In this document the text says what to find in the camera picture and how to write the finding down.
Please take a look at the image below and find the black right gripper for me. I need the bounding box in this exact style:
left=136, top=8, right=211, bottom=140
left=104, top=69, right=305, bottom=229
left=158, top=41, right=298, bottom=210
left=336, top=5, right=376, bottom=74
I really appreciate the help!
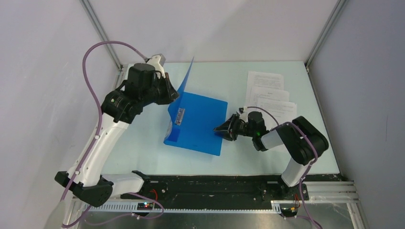
left=213, top=114, right=256, bottom=140

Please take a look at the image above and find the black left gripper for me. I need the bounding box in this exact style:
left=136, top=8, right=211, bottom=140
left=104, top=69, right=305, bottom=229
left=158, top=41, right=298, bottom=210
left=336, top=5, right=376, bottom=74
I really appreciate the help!
left=140, top=72, right=180, bottom=106

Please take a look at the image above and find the blue plastic folder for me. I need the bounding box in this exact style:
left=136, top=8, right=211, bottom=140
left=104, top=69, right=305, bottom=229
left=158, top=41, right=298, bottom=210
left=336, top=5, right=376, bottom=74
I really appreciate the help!
left=163, top=63, right=228, bottom=156

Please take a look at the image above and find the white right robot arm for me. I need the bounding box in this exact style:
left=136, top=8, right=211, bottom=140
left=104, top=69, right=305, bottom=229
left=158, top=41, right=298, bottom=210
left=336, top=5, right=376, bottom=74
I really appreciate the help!
left=214, top=109, right=329, bottom=199

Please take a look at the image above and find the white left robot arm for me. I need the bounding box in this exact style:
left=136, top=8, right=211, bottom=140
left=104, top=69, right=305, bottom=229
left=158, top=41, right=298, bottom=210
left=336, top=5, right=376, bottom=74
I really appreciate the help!
left=55, top=61, right=179, bottom=207

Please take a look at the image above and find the bottom white paper sheet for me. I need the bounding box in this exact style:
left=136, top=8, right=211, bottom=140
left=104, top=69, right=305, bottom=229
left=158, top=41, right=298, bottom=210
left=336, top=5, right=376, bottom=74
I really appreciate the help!
left=247, top=98, right=297, bottom=124

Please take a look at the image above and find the top white paper sheet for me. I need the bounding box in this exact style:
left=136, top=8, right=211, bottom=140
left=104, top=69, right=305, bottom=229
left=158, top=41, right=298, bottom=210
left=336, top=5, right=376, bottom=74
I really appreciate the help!
left=246, top=71, right=284, bottom=92

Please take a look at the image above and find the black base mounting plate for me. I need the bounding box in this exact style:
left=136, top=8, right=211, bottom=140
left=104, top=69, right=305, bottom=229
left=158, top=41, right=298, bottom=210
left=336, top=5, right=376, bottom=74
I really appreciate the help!
left=137, top=175, right=309, bottom=210

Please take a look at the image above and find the right controller board with leds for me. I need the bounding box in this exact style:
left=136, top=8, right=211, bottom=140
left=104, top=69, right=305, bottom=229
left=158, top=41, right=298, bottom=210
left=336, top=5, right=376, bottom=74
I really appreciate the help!
left=280, top=206, right=298, bottom=218

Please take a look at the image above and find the controller board with leds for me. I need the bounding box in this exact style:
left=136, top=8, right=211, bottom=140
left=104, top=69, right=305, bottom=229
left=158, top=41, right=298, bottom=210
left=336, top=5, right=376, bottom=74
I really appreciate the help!
left=280, top=206, right=298, bottom=218
left=137, top=202, right=154, bottom=211

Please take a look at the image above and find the left controller board with leds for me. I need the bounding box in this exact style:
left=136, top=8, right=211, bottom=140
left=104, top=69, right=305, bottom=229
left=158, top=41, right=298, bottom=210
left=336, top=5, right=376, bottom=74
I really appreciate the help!
left=137, top=202, right=154, bottom=211

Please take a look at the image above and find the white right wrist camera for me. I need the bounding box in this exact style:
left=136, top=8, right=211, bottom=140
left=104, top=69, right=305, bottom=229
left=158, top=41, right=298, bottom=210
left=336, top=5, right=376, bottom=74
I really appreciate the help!
left=238, top=106, right=249, bottom=123

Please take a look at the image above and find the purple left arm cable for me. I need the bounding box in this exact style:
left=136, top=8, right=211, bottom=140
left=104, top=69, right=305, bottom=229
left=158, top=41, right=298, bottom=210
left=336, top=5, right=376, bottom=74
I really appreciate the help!
left=60, top=41, right=165, bottom=229

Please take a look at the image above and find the grey slotted cable duct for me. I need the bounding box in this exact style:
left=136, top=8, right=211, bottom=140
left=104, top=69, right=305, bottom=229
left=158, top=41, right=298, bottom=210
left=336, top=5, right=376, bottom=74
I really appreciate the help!
left=89, top=202, right=280, bottom=214

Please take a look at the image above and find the left aluminium frame post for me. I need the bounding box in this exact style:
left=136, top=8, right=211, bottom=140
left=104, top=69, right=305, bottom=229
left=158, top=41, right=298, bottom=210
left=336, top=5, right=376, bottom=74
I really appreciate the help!
left=79, top=0, right=122, bottom=70

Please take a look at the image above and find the aluminium frame post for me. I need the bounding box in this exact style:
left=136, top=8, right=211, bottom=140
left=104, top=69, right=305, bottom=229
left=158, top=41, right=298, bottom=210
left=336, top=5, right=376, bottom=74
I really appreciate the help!
left=305, top=0, right=349, bottom=71
left=79, top=0, right=122, bottom=70

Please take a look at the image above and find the right aluminium frame post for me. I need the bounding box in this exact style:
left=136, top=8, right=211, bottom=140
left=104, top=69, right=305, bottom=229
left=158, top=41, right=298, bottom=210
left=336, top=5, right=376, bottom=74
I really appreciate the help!
left=305, top=0, right=349, bottom=71

